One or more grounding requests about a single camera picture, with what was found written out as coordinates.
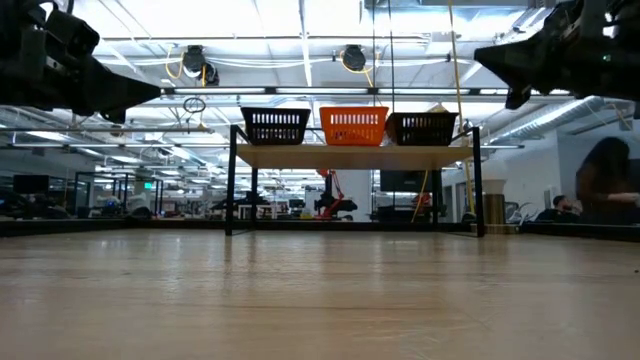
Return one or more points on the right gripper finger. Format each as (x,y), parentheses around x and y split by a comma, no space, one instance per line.
(525,70)
(520,50)

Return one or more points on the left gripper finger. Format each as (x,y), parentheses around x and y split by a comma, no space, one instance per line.
(125,99)
(122,82)

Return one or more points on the yellow Crayola crayon pack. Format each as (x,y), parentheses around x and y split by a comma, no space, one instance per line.
(439,109)

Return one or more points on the black plastic mesh basket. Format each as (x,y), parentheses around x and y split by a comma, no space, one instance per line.
(422,137)
(275,137)

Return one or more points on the orange plastic mesh basket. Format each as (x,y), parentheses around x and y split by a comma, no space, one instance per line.
(354,137)

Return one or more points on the red background robot arm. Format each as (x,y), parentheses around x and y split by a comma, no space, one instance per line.
(332,202)

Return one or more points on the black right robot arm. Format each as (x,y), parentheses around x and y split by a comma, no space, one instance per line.
(625,70)

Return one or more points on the black background monitor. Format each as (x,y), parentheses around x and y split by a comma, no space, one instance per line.
(30,184)

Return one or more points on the person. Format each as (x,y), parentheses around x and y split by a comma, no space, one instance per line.
(605,185)
(560,212)

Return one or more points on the wooden shelf riser black legs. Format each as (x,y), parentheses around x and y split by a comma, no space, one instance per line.
(350,156)

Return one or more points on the silver ceiling duct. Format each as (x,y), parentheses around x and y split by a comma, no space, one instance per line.
(545,120)

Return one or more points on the black background workcell frame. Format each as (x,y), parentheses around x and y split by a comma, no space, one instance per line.
(125,195)

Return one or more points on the black wall screen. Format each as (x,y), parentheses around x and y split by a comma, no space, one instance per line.
(405,180)

